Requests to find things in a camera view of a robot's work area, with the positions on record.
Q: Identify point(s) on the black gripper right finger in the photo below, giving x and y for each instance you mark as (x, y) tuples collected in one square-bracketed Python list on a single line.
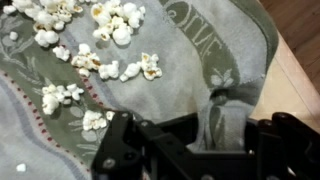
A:
[(286, 150)]

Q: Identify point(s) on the scattered white popcorn pile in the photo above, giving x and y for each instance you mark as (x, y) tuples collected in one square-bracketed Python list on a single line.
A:
[(121, 35)]

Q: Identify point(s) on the green patterned kitchen towel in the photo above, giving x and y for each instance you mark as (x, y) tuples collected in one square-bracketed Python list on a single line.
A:
[(166, 83)]

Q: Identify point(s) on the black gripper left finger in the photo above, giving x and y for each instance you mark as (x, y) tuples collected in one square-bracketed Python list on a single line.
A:
[(126, 150)]

